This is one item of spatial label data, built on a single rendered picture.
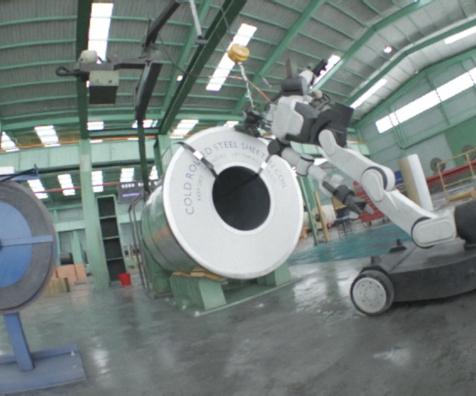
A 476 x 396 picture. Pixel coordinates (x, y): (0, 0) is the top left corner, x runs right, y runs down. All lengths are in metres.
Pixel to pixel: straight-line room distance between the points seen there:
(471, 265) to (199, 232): 1.51
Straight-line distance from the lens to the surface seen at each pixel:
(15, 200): 1.41
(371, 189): 1.25
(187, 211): 1.71
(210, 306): 1.94
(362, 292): 1.18
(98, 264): 6.20
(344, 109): 1.41
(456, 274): 1.09
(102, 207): 8.08
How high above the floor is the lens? 0.46
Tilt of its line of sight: 10 degrees up
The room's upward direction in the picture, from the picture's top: 13 degrees counter-clockwise
